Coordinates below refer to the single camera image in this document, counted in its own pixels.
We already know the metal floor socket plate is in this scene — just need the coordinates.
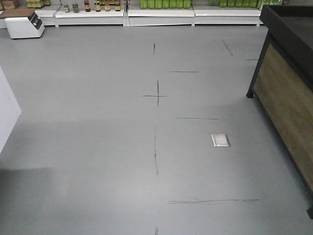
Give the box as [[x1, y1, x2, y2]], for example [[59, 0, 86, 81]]
[[211, 134, 231, 147]]

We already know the white box appliance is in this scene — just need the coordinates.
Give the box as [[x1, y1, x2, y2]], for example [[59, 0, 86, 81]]
[[4, 13, 45, 39]]

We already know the black wooden display stand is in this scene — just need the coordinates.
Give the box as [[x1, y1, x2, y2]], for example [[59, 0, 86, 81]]
[[246, 3, 313, 220]]

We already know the white store shelf unit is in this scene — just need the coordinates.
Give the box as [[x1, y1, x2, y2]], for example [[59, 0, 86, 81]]
[[0, 0, 265, 29]]

